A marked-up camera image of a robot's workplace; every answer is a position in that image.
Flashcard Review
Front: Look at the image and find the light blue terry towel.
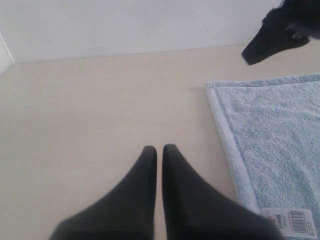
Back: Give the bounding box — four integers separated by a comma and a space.
204, 74, 320, 239

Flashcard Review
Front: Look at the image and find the white barcode label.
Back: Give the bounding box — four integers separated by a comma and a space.
260, 207, 318, 240

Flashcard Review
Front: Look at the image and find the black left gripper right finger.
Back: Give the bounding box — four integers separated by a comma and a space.
162, 144, 284, 240

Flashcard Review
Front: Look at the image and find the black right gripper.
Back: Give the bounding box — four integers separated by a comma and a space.
241, 0, 320, 66

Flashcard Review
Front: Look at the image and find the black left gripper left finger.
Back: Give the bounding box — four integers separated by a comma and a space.
50, 146, 157, 240

